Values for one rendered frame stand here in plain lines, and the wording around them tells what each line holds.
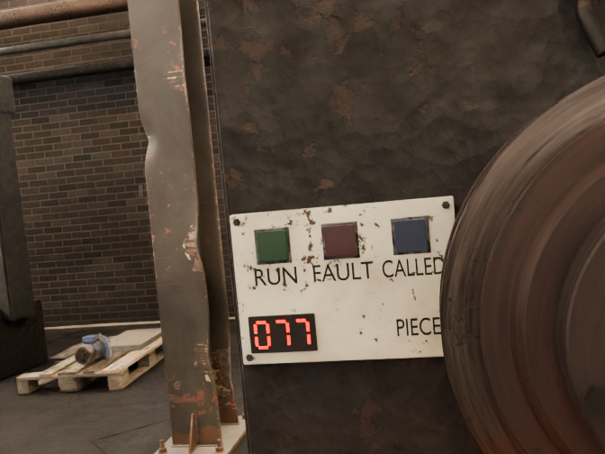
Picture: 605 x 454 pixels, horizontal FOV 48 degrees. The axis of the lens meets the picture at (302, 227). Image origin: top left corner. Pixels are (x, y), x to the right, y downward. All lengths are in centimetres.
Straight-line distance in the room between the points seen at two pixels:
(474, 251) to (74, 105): 725
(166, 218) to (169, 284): 33
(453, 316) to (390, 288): 15
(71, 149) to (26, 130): 57
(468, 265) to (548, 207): 9
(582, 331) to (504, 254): 10
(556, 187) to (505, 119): 19
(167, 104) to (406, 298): 276
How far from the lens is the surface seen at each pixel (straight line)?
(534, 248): 61
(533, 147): 64
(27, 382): 530
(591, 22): 79
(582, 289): 57
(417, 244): 76
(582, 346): 58
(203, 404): 354
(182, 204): 340
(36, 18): 725
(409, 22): 81
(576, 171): 63
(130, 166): 743
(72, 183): 774
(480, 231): 64
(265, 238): 79
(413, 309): 78
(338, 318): 79
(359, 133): 79
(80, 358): 517
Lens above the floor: 126
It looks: 3 degrees down
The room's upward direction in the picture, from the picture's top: 5 degrees counter-clockwise
